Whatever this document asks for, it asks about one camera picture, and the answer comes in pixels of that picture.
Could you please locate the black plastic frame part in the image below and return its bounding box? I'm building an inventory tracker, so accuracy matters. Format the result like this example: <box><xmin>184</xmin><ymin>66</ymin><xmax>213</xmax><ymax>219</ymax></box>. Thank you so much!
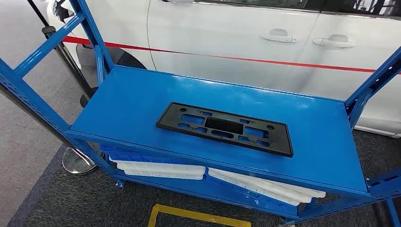
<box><xmin>156</xmin><ymin>102</ymin><xmax>294</xmax><ymax>158</ymax></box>

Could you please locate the blue metal shelf rack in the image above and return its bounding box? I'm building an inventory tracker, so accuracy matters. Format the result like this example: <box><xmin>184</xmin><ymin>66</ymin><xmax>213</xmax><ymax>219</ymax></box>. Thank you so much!
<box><xmin>0</xmin><ymin>0</ymin><xmax>401</xmax><ymax>227</ymax></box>

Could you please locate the white plastic tray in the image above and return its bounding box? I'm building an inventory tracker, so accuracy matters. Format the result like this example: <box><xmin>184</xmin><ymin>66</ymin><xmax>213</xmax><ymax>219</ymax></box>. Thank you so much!
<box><xmin>109</xmin><ymin>157</ymin><xmax>207</xmax><ymax>176</ymax></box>
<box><xmin>208</xmin><ymin>170</ymin><xmax>313</xmax><ymax>204</ymax></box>
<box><xmin>208</xmin><ymin>167</ymin><xmax>326</xmax><ymax>199</ymax></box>
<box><xmin>123</xmin><ymin>169</ymin><xmax>204</xmax><ymax>181</ymax></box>
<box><xmin>208</xmin><ymin>174</ymin><xmax>301</xmax><ymax>207</ymax></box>

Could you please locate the blue plastic bin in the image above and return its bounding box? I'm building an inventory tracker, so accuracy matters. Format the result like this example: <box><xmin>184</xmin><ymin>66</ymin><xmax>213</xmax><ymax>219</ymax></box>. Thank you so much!
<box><xmin>100</xmin><ymin>144</ymin><xmax>189</xmax><ymax>165</ymax></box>

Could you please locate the white car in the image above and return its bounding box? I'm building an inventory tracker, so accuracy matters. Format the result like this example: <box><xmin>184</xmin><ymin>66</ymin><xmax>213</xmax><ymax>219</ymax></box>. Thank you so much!
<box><xmin>47</xmin><ymin>0</ymin><xmax>401</xmax><ymax>139</ymax></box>

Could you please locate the black car tyre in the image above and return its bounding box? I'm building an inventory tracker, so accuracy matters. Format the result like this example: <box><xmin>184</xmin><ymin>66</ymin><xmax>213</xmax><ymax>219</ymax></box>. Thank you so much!
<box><xmin>76</xmin><ymin>44</ymin><xmax>147</xmax><ymax>70</ymax></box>

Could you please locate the black barrier belt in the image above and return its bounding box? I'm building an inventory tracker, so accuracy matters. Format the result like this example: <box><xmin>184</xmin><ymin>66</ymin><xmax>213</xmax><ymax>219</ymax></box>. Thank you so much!
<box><xmin>26</xmin><ymin>0</ymin><xmax>50</xmax><ymax>28</ymax></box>

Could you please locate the chrome stanchion post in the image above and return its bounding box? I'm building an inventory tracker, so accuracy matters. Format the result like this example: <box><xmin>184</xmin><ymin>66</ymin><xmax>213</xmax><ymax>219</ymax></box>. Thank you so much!
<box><xmin>0</xmin><ymin>83</ymin><xmax>98</xmax><ymax>175</ymax></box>

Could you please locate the black stanchion post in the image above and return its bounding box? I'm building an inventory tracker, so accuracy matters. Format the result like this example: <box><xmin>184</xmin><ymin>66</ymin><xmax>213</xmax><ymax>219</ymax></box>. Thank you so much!
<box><xmin>41</xmin><ymin>26</ymin><xmax>98</xmax><ymax>109</ymax></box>

